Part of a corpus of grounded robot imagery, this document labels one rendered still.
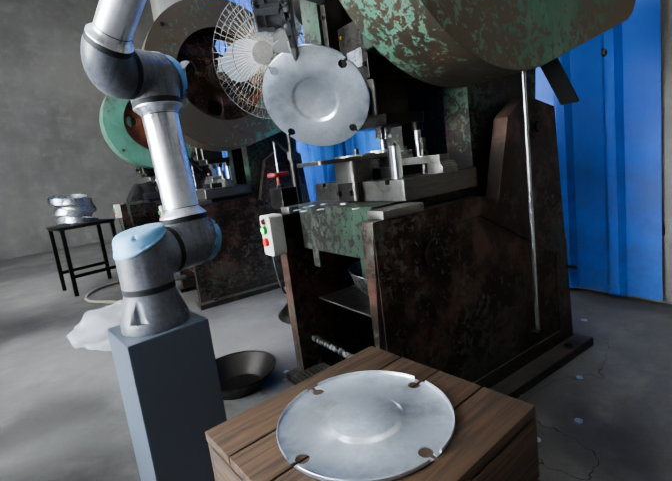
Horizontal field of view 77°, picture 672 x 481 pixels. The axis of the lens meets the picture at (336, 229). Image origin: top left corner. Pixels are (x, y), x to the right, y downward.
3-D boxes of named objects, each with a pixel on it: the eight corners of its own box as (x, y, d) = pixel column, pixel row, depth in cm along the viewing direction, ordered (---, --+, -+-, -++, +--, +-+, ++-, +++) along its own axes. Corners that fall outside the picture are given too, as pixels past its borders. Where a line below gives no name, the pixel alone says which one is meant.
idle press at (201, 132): (191, 325, 229) (125, -18, 202) (159, 291, 313) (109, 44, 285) (403, 260, 308) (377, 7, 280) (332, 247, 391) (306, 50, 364)
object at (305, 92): (392, 93, 107) (392, 92, 108) (296, 19, 98) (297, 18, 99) (329, 163, 126) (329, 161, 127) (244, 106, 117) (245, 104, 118)
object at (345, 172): (326, 208, 115) (319, 158, 113) (301, 207, 127) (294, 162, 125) (394, 194, 129) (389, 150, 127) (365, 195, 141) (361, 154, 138)
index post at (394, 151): (397, 179, 113) (393, 143, 112) (389, 179, 116) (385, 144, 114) (404, 177, 115) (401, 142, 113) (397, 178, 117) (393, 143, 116)
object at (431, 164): (443, 173, 114) (439, 134, 112) (400, 175, 128) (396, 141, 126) (457, 170, 117) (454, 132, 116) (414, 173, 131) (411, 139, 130)
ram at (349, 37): (366, 115, 121) (353, 5, 116) (336, 123, 133) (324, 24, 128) (409, 112, 130) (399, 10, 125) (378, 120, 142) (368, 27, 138)
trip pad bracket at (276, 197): (288, 241, 147) (280, 185, 144) (276, 239, 155) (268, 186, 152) (303, 238, 150) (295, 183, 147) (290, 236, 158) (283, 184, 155)
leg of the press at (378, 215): (410, 473, 104) (367, 96, 89) (380, 450, 113) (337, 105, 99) (593, 345, 153) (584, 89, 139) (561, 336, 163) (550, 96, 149)
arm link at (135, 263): (109, 290, 97) (96, 233, 95) (158, 273, 108) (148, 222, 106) (142, 293, 91) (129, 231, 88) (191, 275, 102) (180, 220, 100)
